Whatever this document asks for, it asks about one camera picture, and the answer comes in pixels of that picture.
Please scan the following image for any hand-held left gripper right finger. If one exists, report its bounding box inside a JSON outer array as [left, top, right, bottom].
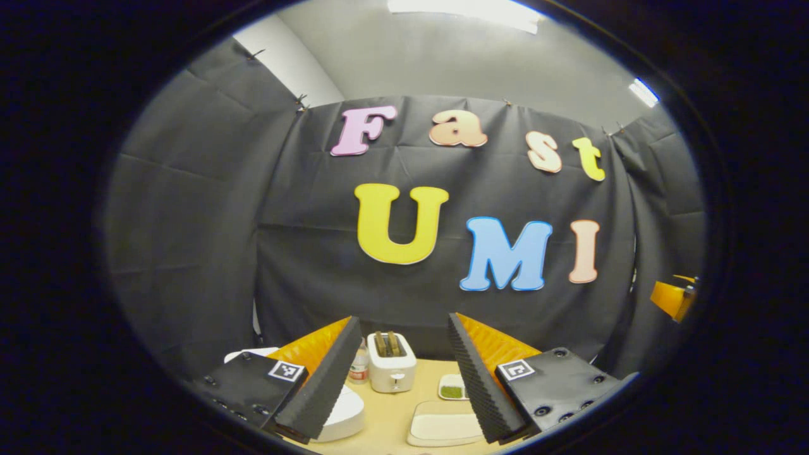
[[447, 311, 623, 443]]

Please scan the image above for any ceiling light panel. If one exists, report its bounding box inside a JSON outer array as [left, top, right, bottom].
[[629, 78, 659, 108]]

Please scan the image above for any white tray of rice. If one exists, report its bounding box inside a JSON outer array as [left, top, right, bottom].
[[406, 400, 486, 448]]

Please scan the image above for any white divided bean dish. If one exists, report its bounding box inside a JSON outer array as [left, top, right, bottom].
[[438, 373, 471, 401]]

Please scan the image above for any black backdrop cloth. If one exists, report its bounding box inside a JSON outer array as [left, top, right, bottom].
[[104, 38, 707, 386]]

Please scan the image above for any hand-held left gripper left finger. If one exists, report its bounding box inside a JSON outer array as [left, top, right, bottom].
[[190, 316, 362, 443]]

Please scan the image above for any clear plastic water bottle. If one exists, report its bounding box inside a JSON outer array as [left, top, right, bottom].
[[349, 338, 371, 385]]

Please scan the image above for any white rice cooker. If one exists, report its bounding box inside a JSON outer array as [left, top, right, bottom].
[[224, 346, 366, 443]]

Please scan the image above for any white toaster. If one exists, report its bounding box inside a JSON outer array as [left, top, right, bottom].
[[367, 332, 418, 394]]

